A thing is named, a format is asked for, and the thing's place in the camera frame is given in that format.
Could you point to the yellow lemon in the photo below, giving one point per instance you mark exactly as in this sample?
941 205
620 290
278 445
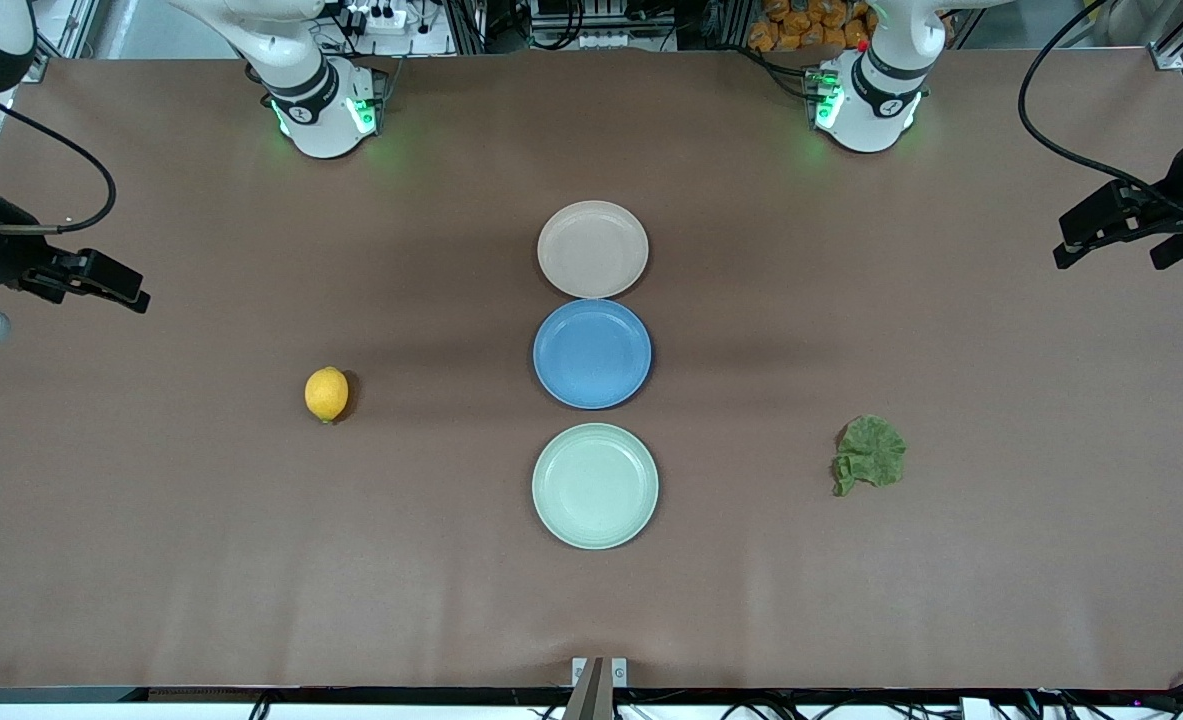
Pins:
326 393

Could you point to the green lettuce leaf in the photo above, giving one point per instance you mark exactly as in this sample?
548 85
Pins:
876 452

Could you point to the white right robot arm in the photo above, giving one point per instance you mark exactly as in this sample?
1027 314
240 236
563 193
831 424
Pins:
316 120

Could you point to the brown table cover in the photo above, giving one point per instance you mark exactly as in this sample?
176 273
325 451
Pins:
251 550

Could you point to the white power strip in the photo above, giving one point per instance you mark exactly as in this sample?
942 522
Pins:
386 18

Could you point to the orange snack bags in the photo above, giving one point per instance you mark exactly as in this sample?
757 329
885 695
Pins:
801 22

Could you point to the beige plate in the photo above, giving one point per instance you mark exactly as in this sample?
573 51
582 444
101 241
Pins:
592 249

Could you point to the blue plate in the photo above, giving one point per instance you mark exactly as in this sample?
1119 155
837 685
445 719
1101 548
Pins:
592 353

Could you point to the small white box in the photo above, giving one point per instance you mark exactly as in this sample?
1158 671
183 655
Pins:
976 708

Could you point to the pale green plate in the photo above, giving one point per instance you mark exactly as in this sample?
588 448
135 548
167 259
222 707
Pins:
595 486

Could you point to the black equipment rack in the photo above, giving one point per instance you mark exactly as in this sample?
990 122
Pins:
591 20

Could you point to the metal table edge bracket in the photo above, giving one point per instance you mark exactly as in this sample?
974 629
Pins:
599 690

